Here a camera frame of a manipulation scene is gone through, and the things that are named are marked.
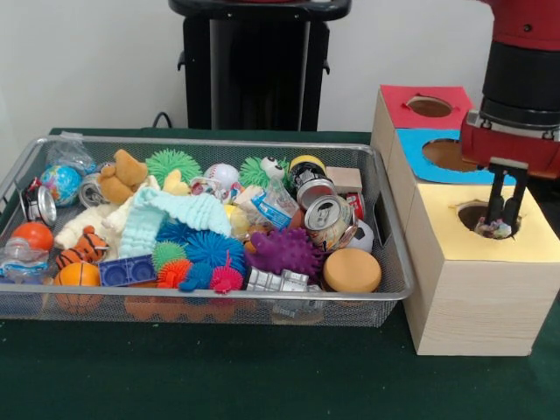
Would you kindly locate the wooden box with three holes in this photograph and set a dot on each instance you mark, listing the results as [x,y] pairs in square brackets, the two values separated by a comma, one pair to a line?
[477,315]

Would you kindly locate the light blue knitted cloth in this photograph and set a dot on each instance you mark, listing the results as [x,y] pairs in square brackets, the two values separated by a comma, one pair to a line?
[144,219]

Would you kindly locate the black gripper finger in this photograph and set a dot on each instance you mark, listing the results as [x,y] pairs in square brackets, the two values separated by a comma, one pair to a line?
[512,205]
[495,197]

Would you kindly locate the brown teddy bear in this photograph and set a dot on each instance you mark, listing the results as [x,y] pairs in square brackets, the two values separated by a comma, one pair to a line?
[122,177]

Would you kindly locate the multicolour cloth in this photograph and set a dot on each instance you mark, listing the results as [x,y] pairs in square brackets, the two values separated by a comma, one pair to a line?
[492,231]

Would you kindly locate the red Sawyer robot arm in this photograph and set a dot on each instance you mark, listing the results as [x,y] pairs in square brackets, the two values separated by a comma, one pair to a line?
[520,65]

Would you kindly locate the small patterned cloth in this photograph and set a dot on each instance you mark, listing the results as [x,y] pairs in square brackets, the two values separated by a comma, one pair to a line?
[205,188]

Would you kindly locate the small globe ball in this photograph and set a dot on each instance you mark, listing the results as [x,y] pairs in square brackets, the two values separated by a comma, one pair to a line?
[61,186]

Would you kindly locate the purple spiky ball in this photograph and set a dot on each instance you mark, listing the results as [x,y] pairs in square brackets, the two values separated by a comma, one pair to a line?
[284,251]

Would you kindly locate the dark green tablecloth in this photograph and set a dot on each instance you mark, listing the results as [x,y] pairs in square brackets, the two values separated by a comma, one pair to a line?
[306,385]

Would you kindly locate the orange ball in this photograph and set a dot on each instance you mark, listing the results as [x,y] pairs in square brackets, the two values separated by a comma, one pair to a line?
[35,236]

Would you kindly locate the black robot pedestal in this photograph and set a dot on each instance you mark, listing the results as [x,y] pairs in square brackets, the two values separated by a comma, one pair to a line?
[262,65]

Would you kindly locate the crushed drink can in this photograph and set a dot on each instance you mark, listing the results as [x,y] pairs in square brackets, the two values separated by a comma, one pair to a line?
[328,219]

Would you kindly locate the orange round sponge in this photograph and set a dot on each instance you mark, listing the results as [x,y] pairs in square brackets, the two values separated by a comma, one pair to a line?
[352,269]

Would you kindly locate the blue spiky ball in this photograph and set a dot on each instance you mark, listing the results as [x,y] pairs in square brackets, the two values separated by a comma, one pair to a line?
[214,249]

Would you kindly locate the green spiky ball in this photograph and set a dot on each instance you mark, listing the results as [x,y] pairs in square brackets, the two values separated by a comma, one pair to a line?
[172,164]

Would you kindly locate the tiger plush toy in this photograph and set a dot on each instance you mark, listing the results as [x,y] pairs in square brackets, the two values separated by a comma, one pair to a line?
[85,249]

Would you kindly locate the green spiky toy with eyes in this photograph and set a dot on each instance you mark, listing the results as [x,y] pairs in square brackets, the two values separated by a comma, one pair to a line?
[256,172]

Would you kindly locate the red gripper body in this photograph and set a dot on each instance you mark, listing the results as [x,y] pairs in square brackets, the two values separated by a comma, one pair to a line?
[503,146]

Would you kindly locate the shallow mesh bin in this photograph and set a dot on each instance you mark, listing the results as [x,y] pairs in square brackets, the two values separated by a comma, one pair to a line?
[372,306]

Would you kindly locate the small basketball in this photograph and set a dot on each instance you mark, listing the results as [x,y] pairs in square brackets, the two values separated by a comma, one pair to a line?
[79,275]

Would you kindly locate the white baseball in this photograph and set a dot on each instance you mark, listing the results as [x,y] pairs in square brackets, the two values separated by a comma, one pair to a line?
[223,175]

